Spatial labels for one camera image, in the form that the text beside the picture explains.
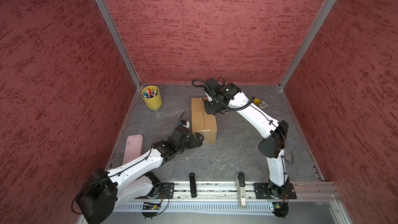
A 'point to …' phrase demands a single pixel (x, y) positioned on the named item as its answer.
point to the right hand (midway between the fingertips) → (210, 112)
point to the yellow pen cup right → (260, 103)
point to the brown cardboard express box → (202, 122)
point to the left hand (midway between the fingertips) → (197, 142)
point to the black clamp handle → (193, 185)
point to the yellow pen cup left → (152, 95)
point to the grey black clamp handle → (241, 185)
